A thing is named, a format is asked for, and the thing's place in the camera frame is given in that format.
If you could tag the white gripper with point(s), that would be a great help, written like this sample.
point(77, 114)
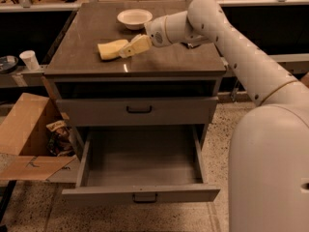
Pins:
point(155, 31)

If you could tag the yellow sponge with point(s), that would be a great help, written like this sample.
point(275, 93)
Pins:
point(111, 50)

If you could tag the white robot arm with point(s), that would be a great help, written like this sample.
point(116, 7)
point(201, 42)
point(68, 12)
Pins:
point(269, 150)

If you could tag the grey drawer cabinet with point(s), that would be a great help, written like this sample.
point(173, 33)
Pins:
point(76, 70)

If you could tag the closed upper drawer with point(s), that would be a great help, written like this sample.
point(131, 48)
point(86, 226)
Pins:
point(137, 112)

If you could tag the open lower drawer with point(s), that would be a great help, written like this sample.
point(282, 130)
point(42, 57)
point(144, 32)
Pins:
point(126, 165)

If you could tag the white bowl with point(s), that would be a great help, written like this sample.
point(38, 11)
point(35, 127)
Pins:
point(134, 19)

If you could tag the white paper cup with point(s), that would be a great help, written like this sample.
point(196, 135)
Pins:
point(30, 60)

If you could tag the crumpled snack bags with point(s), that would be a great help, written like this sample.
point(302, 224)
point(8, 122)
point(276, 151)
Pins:
point(59, 141)

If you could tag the dark round lid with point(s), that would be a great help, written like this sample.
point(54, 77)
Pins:
point(8, 64)

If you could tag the brown cardboard box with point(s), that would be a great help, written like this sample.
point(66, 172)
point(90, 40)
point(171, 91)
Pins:
point(23, 135)

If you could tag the cardboard box at right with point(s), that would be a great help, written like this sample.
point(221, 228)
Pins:
point(305, 80)

